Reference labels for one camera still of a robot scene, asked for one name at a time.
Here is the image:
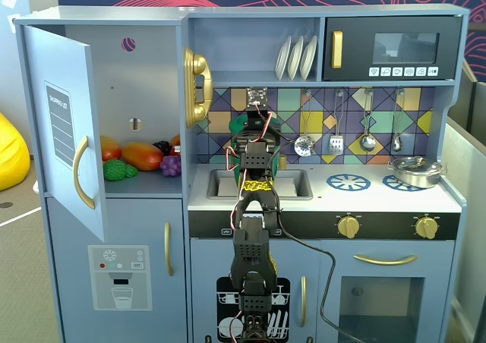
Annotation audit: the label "black microwave door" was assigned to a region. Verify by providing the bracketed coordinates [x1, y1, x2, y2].
[322, 15, 465, 82]

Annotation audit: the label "metal spoon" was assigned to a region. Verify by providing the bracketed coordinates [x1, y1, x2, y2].
[390, 87, 405, 153]

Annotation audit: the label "metal slotted spatula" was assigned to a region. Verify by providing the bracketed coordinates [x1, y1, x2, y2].
[327, 88, 348, 156]

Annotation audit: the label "blue fridge door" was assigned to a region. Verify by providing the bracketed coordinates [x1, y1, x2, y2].
[21, 24, 106, 244]

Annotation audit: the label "small wrist camera board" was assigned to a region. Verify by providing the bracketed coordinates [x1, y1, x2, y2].
[245, 87, 269, 108]

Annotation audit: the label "gold stove knob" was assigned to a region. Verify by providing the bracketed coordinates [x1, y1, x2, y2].
[337, 215, 361, 240]
[414, 216, 438, 241]

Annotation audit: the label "blue toy kitchen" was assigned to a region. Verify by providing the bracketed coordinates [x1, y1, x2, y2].
[13, 3, 472, 343]

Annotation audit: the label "grey toy plate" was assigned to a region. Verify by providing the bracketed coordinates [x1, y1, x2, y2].
[274, 35, 292, 81]
[287, 35, 305, 81]
[299, 35, 318, 81]

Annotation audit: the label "metal skimmer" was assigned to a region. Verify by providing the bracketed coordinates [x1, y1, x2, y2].
[293, 88, 317, 158]

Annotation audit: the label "grey office partition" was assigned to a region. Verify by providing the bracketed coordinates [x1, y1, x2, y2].
[443, 60, 486, 343]

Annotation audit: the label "red white servo wires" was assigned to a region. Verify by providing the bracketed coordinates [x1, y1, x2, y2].
[226, 102, 282, 225]

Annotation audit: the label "gold toy telephone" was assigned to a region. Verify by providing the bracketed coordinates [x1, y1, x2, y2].
[183, 46, 213, 129]

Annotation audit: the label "metal ladle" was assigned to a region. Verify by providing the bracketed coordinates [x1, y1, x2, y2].
[359, 87, 377, 153]

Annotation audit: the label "steel pot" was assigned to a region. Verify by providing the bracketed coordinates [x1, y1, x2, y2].
[387, 156, 446, 190]

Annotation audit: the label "toy mango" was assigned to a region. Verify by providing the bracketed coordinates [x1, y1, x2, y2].
[99, 135, 123, 162]
[121, 141, 165, 172]

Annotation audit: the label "black power cable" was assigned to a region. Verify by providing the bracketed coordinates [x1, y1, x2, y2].
[279, 227, 368, 343]

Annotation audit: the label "green toy broccoli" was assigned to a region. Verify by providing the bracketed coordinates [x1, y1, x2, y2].
[103, 159, 140, 182]

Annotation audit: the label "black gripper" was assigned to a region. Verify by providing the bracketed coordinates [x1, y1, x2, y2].
[237, 106, 282, 143]

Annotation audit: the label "blue oven door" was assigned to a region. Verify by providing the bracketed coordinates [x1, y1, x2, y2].
[320, 239, 456, 343]

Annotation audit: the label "yellow bean bag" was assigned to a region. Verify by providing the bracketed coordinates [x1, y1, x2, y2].
[0, 112, 31, 192]

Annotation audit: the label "purple toy grapes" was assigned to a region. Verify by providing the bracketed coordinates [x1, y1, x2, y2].
[159, 155, 182, 177]

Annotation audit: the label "green toy pot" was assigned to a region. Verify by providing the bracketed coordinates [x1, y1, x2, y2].
[227, 115, 289, 178]

